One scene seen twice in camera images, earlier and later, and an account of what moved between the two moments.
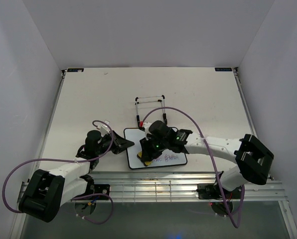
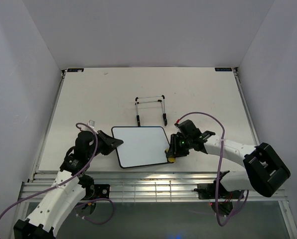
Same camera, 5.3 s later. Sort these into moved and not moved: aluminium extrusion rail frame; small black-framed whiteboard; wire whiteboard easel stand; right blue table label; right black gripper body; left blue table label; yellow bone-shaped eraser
Moved: small black-framed whiteboard; right black gripper body; yellow bone-shaped eraser
Not moved: wire whiteboard easel stand; right blue table label; left blue table label; aluminium extrusion rail frame
